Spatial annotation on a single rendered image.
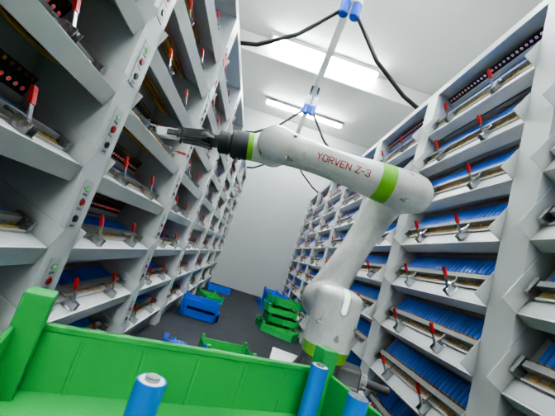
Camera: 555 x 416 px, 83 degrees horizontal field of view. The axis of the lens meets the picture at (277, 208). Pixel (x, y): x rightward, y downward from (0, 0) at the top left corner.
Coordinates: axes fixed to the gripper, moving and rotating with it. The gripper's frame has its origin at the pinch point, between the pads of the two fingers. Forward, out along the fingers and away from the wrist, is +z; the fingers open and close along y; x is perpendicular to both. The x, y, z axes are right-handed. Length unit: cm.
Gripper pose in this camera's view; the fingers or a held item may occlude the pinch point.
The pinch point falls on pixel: (168, 133)
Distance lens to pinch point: 110.6
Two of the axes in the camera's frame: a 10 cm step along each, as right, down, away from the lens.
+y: -0.9, 1.4, 9.9
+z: -9.9, -1.5, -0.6
